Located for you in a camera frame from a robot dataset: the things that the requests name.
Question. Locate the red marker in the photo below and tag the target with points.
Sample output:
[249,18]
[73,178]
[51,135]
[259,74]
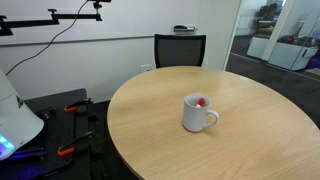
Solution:
[201,101]

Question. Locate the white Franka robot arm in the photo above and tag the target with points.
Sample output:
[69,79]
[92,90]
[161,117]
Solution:
[13,120]

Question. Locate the white ceramic mug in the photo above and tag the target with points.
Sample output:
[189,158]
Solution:
[195,118]

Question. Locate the black mesh office chair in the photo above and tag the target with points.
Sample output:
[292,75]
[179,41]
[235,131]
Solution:
[179,51]

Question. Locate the black desk phone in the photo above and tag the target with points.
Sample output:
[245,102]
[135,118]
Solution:
[183,28]

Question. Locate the white low cabinet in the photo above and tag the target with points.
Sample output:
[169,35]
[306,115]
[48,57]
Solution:
[258,48]
[286,56]

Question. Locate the dark background office furniture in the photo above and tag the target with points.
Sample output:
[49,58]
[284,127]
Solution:
[266,20]

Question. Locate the white wall outlet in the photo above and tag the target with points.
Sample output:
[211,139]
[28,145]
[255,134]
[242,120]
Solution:
[145,68]

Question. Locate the black camera on boom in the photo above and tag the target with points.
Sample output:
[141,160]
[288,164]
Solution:
[99,1]

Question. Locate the small black bracket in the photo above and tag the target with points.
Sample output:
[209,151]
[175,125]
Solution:
[49,113]

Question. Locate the black camera mount boom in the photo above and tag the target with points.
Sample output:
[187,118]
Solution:
[40,22]

